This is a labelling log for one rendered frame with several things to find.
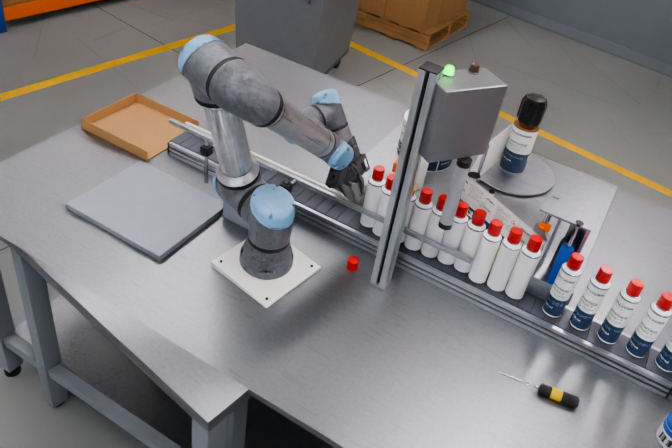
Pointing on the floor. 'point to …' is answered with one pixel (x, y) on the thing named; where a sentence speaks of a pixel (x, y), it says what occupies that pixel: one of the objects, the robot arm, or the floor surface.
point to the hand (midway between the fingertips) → (357, 205)
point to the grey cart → (298, 1)
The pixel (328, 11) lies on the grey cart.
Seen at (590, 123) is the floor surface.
